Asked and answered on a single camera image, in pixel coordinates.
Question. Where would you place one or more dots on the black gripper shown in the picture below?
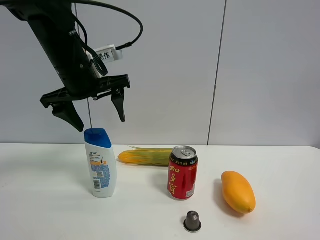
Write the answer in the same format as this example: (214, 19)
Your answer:
(62, 99)

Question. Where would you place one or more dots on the white blue shampoo bottle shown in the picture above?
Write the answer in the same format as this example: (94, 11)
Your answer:
(102, 163)

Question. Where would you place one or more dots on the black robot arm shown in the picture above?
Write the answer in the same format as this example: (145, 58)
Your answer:
(81, 70)

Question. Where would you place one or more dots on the yellow green corn cob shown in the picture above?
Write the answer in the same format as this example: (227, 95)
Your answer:
(146, 156)

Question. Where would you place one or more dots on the red drink can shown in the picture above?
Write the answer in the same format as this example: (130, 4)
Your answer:
(182, 172)

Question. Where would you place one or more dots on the grey coffee capsule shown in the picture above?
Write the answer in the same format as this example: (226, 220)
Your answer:
(192, 222)

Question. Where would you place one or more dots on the orange yellow mango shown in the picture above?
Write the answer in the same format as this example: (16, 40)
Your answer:
(237, 192)

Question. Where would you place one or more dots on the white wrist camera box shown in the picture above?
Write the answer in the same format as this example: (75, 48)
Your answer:
(101, 57)

